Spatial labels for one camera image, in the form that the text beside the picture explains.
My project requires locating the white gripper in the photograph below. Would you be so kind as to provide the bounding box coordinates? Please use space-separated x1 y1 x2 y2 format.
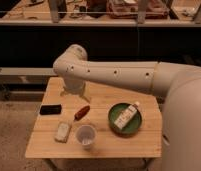
60 78 91 103

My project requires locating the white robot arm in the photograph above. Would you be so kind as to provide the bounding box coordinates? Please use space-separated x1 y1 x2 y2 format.
53 44 201 171

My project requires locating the red-brown sausage toy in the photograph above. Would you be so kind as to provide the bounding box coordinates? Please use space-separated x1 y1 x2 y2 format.
74 106 90 121

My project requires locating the black rectangular sponge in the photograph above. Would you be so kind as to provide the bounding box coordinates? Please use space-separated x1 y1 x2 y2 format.
40 104 62 115

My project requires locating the white rectangular packet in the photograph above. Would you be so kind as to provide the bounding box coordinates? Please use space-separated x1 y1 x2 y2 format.
55 122 71 143

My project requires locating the wooden table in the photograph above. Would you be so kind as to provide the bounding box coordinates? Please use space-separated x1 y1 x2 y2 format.
25 77 162 160

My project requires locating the white plastic cup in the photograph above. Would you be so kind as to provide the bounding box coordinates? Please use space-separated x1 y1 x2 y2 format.
75 125 96 150

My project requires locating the white bottle on plate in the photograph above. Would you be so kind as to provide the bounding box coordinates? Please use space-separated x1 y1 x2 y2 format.
114 101 140 130

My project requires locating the green round plate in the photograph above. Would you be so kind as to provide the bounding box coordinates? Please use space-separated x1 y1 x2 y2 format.
108 102 142 136

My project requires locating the long shelf rail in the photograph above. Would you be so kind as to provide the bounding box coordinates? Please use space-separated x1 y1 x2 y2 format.
0 19 201 28

